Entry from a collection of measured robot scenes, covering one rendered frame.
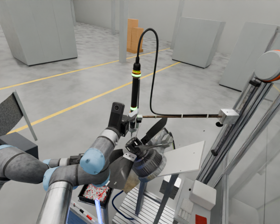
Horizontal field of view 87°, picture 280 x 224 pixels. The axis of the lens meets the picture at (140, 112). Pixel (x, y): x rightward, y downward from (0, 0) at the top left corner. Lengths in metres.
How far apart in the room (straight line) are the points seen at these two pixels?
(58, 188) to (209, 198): 1.07
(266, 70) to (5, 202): 2.83
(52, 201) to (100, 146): 0.19
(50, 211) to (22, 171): 0.35
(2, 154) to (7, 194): 1.83
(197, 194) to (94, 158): 0.99
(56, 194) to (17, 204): 2.02
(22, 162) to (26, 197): 1.75
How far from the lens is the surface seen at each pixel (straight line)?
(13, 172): 0.84
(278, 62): 1.01
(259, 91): 1.06
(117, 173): 1.03
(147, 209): 2.15
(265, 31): 5.95
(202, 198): 1.34
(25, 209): 2.49
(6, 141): 1.35
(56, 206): 0.53
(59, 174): 0.60
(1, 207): 2.64
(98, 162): 0.50
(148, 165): 1.12
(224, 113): 1.06
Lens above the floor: 2.06
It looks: 35 degrees down
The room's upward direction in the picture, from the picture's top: 6 degrees clockwise
